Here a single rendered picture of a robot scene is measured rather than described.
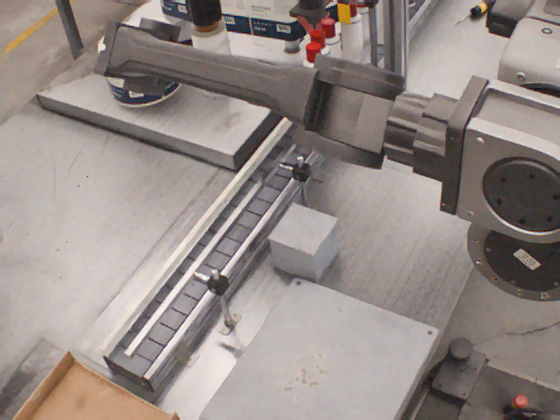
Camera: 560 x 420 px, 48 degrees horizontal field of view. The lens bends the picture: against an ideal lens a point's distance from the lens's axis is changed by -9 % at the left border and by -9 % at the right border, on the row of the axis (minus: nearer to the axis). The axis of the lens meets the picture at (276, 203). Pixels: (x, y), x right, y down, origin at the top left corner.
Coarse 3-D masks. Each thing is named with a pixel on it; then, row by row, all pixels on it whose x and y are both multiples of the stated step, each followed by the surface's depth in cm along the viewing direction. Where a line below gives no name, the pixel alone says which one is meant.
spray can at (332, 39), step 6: (324, 24) 148; (330, 24) 147; (324, 30) 148; (330, 30) 148; (330, 36) 149; (336, 36) 150; (330, 42) 150; (336, 42) 150; (330, 48) 151; (336, 48) 151; (336, 54) 152
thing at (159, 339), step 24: (264, 168) 147; (240, 192) 143; (264, 192) 142; (240, 240) 134; (216, 264) 131; (168, 288) 128; (192, 288) 127; (144, 312) 125; (168, 312) 124; (168, 336) 120; (120, 360) 118; (144, 360) 117
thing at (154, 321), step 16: (368, 48) 161; (288, 144) 140; (256, 192) 132; (240, 208) 129; (224, 224) 126; (208, 256) 123; (192, 272) 119; (176, 288) 117; (160, 320) 114; (144, 336) 111; (128, 352) 109
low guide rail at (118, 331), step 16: (272, 144) 149; (256, 160) 145; (240, 176) 141; (224, 192) 139; (208, 224) 135; (192, 240) 132; (176, 256) 129; (160, 272) 126; (144, 304) 123; (128, 320) 120; (112, 336) 117
